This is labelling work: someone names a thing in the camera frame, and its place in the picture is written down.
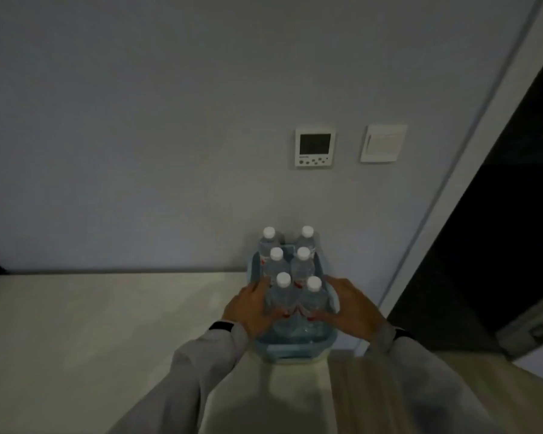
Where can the person's right hand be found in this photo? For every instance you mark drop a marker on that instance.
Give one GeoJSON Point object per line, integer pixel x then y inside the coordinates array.
{"type": "Point", "coordinates": [355, 311]}

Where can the person's left hand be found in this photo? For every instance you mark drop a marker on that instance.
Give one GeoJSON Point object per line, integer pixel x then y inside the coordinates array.
{"type": "Point", "coordinates": [246, 311]}

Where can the person's right thumb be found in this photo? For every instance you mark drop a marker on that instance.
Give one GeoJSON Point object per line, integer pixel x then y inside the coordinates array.
{"type": "Point", "coordinates": [322, 316]}

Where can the person's left thumb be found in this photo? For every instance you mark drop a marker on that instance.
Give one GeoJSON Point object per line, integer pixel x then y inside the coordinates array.
{"type": "Point", "coordinates": [278, 315]}

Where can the clear plastic water bottle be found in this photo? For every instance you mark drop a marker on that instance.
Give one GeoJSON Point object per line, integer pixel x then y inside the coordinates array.
{"type": "Point", "coordinates": [314, 289]}
{"type": "Point", "coordinates": [283, 284]}

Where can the person's left forearm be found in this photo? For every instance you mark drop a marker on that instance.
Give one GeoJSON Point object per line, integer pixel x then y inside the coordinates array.
{"type": "Point", "coordinates": [185, 384]}

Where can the person's right forearm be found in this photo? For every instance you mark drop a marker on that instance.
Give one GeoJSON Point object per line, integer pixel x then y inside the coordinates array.
{"type": "Point", "coordinates": [425, 388]}

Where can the light blue plastic basket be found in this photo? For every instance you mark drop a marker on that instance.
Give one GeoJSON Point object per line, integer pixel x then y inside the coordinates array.
{"type": "Point", "coordinates": [294, 351]}

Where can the black wristband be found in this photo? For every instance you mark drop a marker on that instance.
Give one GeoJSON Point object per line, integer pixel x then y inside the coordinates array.
{"type": "Point", "coordinates": [220, 326]}

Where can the group of white-capped bottles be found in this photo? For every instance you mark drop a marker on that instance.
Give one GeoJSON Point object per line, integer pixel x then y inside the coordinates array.
{"type": "Point", "coordinates": [276, 254]}

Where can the white door with latch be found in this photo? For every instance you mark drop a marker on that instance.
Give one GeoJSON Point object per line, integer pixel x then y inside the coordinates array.
{"type": "Point", "coordinates": [536, 332]}

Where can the white wall thermostat panel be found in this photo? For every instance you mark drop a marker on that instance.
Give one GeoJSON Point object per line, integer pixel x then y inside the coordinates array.
{"type": "Point", "coordinates": [315, 146]}

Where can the white wall light switch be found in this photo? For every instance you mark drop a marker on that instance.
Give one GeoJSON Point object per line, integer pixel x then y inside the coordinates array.
{"type": "Point", "coordinates": [383, 143]}

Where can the white door frame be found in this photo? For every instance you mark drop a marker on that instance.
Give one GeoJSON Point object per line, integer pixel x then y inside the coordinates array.
{"type": "Point", "coordinates": [479, 144]}

